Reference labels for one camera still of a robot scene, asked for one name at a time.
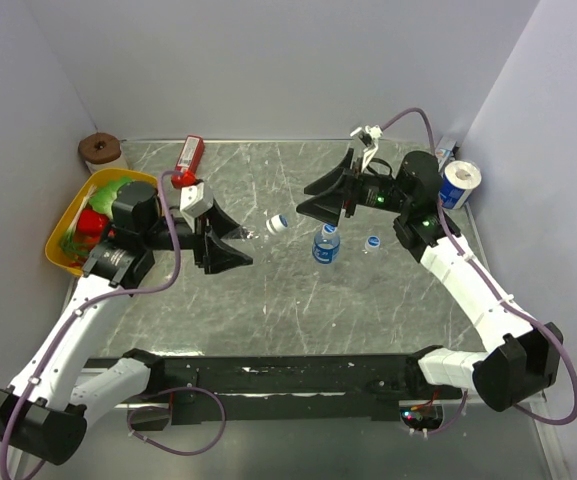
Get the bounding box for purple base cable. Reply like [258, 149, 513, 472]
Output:
[126, 387, 227, 457]

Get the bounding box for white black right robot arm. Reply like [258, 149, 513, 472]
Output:
[296, 150, 563, 412]

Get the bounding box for white green toy cabbage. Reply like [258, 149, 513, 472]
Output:
[88, 176, 132, 218]

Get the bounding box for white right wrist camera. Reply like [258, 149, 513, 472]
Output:
[350, 125, 383, 173]

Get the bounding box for red flat box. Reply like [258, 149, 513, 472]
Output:
[175, 135, 205, 174]

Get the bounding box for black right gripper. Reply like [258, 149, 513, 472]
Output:
[296, 149, 411, 227]

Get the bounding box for blue label Pocari bottle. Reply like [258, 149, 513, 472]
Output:
[312, 224, 341, 265]

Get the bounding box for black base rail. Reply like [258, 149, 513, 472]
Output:
[85, 352, 464, 426]

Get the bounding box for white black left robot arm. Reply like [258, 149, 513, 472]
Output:
[0, 181, 253, 465]

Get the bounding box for red cable connector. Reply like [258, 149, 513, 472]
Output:
[171, 170, 197, 190]

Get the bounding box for yellow plastic basket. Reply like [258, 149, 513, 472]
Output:
[44, 168, 157, 276]

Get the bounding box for silver white left wrist camera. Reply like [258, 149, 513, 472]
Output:
[179, 181, 214, 220]

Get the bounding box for red toy pepper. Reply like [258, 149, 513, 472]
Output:
[76, 208, 109, 237]

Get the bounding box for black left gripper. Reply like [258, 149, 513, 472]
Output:
[142, 199, 253, 273]

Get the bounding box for wrapped toilet paper roll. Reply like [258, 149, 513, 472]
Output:
[439, 160, 482, 210]

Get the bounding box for brown lid white canister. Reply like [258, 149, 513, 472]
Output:
[78, 132, 129, 174]

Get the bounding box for white clear bottle cap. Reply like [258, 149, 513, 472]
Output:
[265, 214, 289, 235]

